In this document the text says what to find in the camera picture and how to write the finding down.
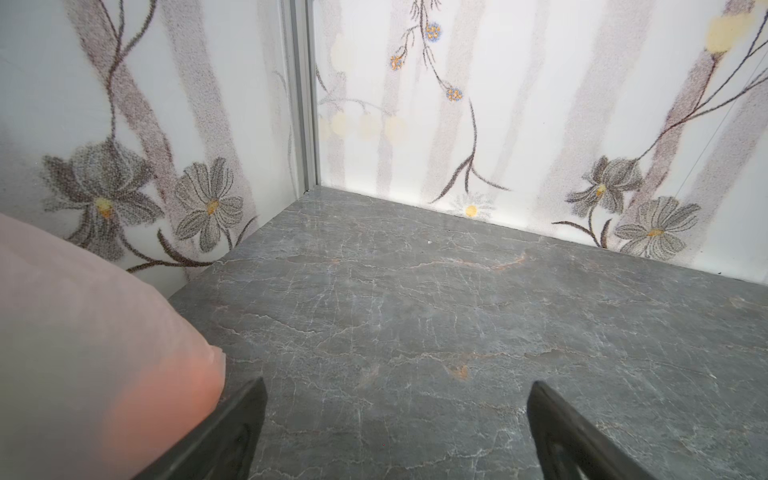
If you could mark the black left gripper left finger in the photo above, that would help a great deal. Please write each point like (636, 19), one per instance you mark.
(222, 446)

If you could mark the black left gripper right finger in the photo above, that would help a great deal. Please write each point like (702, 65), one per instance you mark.
(568, 446)

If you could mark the pink plastic bag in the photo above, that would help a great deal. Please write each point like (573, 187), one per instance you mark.
(99, 373)

